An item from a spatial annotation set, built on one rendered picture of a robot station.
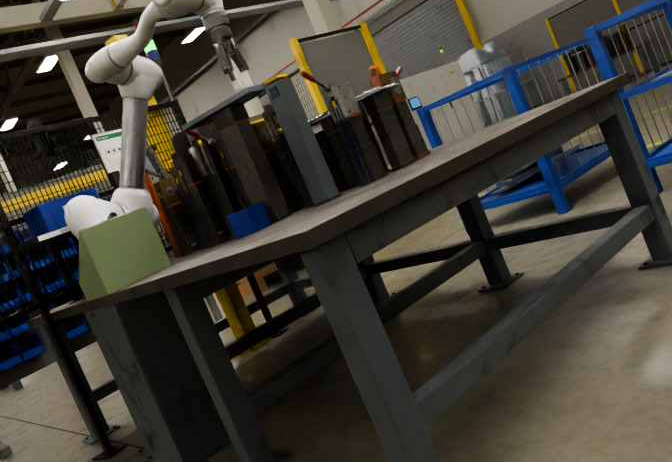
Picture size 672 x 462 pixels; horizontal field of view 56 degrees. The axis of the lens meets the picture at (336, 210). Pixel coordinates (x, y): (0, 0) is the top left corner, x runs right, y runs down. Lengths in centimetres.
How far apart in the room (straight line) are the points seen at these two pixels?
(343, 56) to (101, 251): 410
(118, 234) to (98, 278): 18
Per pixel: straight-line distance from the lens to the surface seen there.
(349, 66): 614
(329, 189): 217
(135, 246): 251
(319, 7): 1057
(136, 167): 276
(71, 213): 266
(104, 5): 752
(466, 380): 164
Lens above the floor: 79
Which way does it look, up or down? 3 degrees down
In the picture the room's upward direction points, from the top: 23 degrees counter-clockwise
